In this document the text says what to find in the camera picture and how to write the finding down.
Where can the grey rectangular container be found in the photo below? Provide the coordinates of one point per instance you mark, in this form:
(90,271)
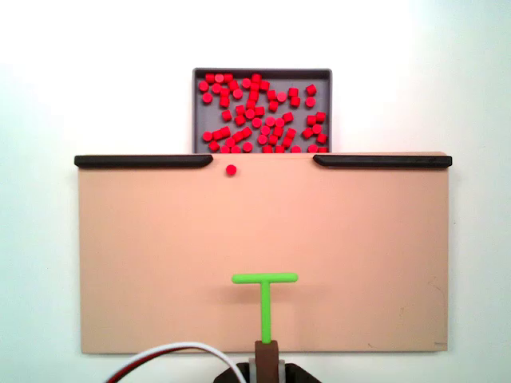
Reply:
(303,109)

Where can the black edge rail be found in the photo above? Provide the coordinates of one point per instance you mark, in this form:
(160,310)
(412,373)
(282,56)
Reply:
(139,161)
(383,161)

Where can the beige rectangular board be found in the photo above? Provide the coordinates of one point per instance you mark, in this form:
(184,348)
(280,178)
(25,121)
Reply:
(159,239)

